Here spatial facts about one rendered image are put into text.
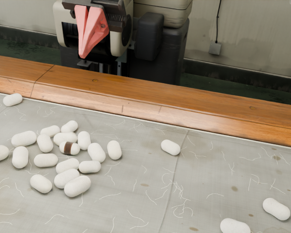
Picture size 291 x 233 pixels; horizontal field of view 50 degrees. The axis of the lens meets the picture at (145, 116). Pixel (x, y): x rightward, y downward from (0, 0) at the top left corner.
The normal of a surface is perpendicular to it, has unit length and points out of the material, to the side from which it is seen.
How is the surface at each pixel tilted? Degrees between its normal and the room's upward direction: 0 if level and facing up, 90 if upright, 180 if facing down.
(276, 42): 90
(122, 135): 0
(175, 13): 90
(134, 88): 0
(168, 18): 90
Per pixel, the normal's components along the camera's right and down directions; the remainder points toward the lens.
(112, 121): 0.08, -0.83
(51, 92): -0.09, -0.22
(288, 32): -0.26, 0.51
